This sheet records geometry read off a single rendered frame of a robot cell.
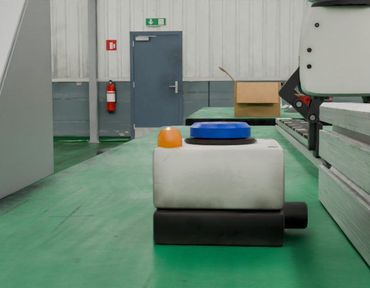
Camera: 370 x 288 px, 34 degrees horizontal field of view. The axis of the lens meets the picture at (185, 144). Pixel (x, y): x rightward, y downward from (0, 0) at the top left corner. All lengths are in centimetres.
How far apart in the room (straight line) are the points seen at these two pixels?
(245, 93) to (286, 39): 894
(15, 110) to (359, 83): 37
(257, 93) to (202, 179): 226
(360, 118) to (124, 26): 1137
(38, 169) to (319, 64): 33
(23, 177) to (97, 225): 20
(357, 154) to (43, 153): 41
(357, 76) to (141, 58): 1092
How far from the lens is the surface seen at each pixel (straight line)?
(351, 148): 38
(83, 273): 32
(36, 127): 66
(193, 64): 1148
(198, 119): 251
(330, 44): 69
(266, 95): 261
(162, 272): 32
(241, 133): 38
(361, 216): 35
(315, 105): 69
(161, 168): 36
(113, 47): 1169
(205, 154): 36
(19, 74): 61
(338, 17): 69
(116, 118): 1165
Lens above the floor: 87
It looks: 5 degrees down
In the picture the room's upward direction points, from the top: straight up
